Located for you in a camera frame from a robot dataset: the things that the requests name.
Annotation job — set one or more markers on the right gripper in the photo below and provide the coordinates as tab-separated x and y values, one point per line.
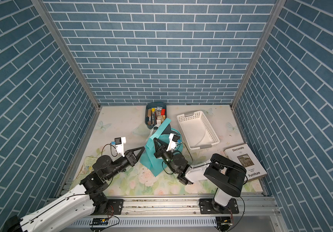
162	152

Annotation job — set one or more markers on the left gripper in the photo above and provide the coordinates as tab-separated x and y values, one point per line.
132	160

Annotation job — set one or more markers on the teal insulated delivery bag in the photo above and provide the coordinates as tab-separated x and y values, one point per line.
148	159

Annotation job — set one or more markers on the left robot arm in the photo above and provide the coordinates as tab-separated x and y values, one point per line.
83	200

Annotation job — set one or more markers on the floral table mat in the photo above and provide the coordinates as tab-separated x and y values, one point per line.
139	181

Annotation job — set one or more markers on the dark teal storage bin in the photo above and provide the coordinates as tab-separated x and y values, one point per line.
156	119

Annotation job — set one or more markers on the white perforated plastic basket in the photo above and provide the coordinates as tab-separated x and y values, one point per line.
197	131

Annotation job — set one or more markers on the green children's booklet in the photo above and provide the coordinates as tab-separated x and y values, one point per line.
85	170

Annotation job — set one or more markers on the white furniture book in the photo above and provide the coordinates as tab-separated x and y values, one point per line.
243	155

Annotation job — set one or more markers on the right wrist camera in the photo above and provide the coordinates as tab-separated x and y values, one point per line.
174	140

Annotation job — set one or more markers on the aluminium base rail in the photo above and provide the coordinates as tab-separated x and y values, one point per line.
249	204

